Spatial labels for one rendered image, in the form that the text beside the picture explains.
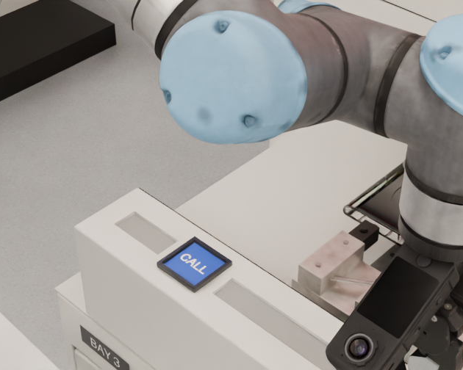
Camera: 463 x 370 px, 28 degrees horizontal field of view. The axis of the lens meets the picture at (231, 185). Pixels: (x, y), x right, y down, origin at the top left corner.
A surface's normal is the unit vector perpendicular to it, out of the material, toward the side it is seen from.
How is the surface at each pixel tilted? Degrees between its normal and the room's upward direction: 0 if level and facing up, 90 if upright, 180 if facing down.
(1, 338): 0
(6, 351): 0
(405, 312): 30
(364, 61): 71
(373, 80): 60
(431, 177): 90
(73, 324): 90
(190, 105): 65
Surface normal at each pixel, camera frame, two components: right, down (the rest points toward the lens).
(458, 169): -0.33, 0.60
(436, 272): -0.36, -0.45
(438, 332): -0.69, 0.46
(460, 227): 0.01, 0.63
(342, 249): 0.00, -0.77
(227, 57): -0.50, 0.17
